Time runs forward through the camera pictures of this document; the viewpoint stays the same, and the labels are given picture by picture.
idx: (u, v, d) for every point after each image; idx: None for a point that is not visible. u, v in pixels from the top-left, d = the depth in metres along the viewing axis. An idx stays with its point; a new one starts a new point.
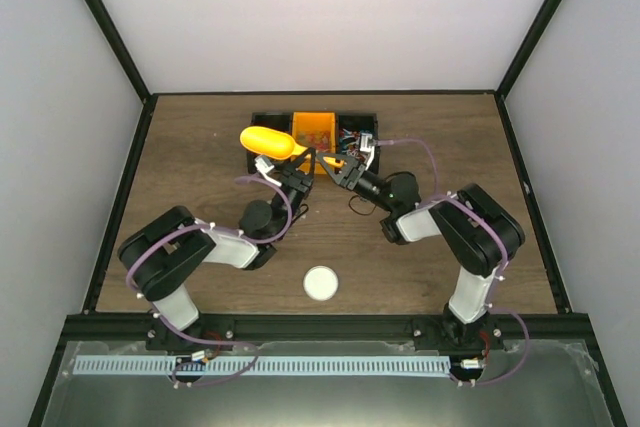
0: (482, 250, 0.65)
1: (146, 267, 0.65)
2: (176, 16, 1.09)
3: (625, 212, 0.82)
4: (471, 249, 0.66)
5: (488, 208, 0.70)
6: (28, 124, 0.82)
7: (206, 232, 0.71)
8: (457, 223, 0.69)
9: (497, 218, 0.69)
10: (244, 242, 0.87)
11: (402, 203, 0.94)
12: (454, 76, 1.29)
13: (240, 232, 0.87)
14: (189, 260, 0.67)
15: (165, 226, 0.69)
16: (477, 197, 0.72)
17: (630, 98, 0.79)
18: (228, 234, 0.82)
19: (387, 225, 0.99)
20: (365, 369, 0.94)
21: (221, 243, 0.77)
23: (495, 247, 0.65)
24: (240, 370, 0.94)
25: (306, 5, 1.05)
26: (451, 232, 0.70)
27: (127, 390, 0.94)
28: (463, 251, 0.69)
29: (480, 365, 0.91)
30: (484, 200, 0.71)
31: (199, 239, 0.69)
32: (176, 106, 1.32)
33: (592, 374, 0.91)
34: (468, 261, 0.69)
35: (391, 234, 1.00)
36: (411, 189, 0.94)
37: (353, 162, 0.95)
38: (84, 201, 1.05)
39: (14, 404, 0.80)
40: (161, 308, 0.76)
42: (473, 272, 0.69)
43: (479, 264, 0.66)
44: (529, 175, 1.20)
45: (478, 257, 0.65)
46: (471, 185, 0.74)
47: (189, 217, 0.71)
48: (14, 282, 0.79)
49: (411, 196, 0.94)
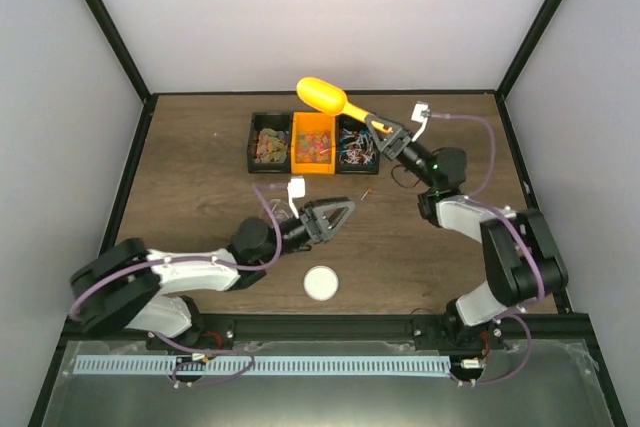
0: (516, 281, 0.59)
1: (90, 305, 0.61)
2: (176, 16, 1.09)
3: (625, 211, 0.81)
4: (506, 278, 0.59)
5: (545, 245, 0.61)
6: (29, 124, 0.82)
7: (159, 269, 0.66)
8: (506, 245, 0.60)
9: (548, 258, 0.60)
10: (218, 272, 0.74)
11: (444, 178, 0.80)
12: (454, 75, 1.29)
13: (215, 257, 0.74)
14: (134, 303, 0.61)
15: (115, 259, 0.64)
16: (537, 228, 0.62)
17: (630, 98, 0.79)
18: (198, 262, 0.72)
19: (423, 199, 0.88)
20: (365, 369, 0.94)
21: (179, 277, 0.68)
23: (533, 283, 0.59)
24: (241, 370, 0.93)
25: (306, 5, 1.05)
26: (492, 253, 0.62)
27: (128, 390, 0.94)
28: (495, 274, 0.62)
29: (480, 365, 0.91)
30: (542, 233, 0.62)
31: (147, 279, 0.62)
32: (176, 106, 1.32)
33: (592, 374, 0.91)
34: (497, 286, 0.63)
35: (425, 211, 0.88)
36: (461, 165, 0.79)
37: (399, 130, 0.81)
38: (84, 202, 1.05)
39: (14, 404, 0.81)
40: (139, 324, 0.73)
42: (499, 298, 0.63)
43: (508, 295, 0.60)
44: (529, 175, 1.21)
45: (510, 287, 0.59)
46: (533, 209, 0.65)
47: (139, 253, 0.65)
48: (15, 282, 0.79)
49: (457, 170, 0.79)
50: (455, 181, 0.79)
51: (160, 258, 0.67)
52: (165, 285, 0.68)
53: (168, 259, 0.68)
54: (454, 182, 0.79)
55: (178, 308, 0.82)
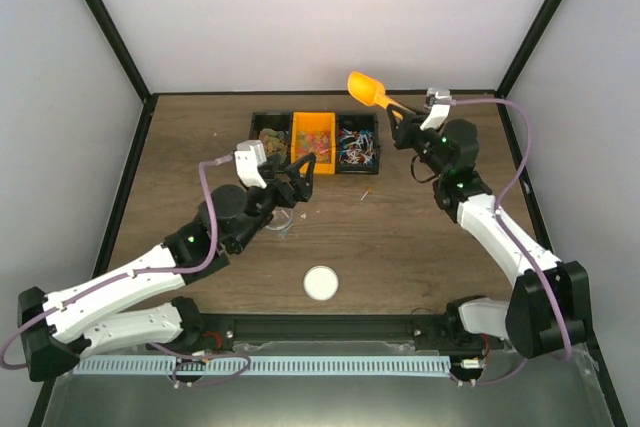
0: (542, 339, 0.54)
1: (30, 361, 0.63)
2: (176, 16, 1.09)
3: (625, 211, 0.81)
4: (533, 335, 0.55)
5: (579, 307, 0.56)
6: (29, 124, 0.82)
7: (57, 316, 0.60)
8: (540, 304, 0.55)
9: (577, 321, 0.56)
10: (142, 285, 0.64)
11: (455, 152, 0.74)
12: (454, 75, 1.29)
13: (130, 272, 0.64)
14: (37, 362, 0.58)
15: (19, 315, 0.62)
16: (576, 287, 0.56)
17: (629, 97, 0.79)
18: (104, 287, 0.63)
19: (440, 188, 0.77)
20: (365, 369, 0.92)
21: (87, 314, 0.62)
23: (558, 344, 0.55)
24: (240, 370, 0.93)
25: (306, 4, 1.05)
26: (523, 308, 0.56)
27: (127, 390, 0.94)
28: (520, 324, 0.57)
29: (480, 365, 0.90)
30: (582, 289, 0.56)
31: (40, 335, 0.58)
32: (176, 106, 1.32)
33: (592, 373, 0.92)
34: (518, 334, 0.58)
35: (443, 201, 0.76)
36: (469, 134, 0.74)
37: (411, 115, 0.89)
38: (84, 202, 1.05)
39: (15, 404, 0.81)
40: (114, 345, 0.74)
42: (516, 345, 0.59)
43: (528, 349, 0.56)
44: (529, 175, 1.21)
45: (533, 345, 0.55)
46: (578, 263, 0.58)
47: (35, 305, 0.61)
48: (15, 282, 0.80)
49: (469, 141, 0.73)
50: (469, 154, 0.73)
51: (55, 305, 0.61)
52: (81, 325, 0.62)
53: (64, 303, 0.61)
54: (467, 155, 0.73)
55: (160, 318, 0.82)
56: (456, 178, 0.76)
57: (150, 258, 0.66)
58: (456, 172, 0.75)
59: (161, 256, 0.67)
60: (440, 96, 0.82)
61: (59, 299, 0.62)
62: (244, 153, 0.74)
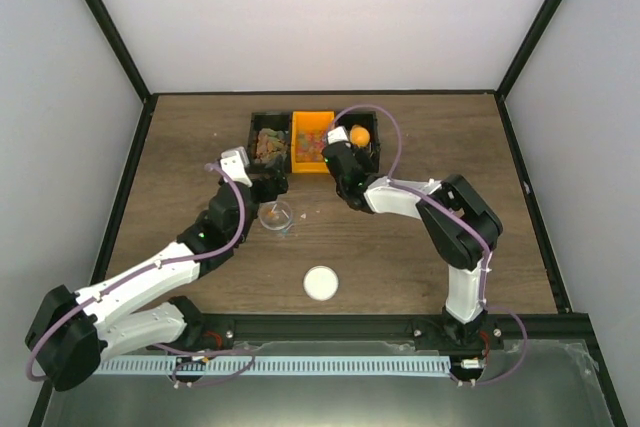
0: (463, 245, 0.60)
1: (42, 362, 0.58)
2: (177, 17, 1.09)
3: (626, 210, 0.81)
4: (451, 244, 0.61)
5: (474, 204, 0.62)
6: (30, 122, 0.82)
7: (93, 309, 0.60)
8: (440, 217, 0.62)
9: (481, 214, 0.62)
10: (169, 274, 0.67)
11: (336, 163, 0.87)
12: (455, 75, 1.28)
13: (159, 263, 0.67)
14: (80, 350, 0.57)
15: (45, 315, 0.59)
16: (461, 190, 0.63)
17: (631, 94, 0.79)
18: (133, 280, 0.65)
19: (349, 193, 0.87)
20: (365, 369, 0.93)
21: (122, 305, 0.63)
23: (476, 243, 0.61)
24: (240, 370, 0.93)
25: (307, 5, 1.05)
26: (433, 227, 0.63)
27: (127, 391, 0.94)
28: (443, 245, 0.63)
29: (480, 364, 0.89)
30: (465, 191, 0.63)
31: (82, 323, 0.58)
32: (176, 106, 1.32)
33: (592, 374, 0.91)
34: (449, 255, 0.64)
35: (354, 203, 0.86)
36: (337, 146, 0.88)
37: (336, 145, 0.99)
38: (84, 202, 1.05)
39: (15, 405, 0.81)
40: (123, 349, 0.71)
42: (455, 265, 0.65)
43: (460, 258, 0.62)
44: (529, 175, 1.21)
45: (458, 251, 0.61)
46: (454, 175, 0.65)
47: (68, 301, 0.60)
48: (15, 282, 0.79)
49: (340, 150, 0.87)
50: (347, 158, 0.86)
51: (92, 296, 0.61)
52: (113, 317, 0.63)
53: (101, 293, 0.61)
54: (344, 160, 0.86)
55: (164, 316, 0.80)
56: (355, 179, 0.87)
57: (168, 251, 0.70)
58: (350, 177, 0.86)
59: (177, 249, 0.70)
60: (330, 135, 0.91)
61: (92, 291, 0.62)
62: (230, 158, 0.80)
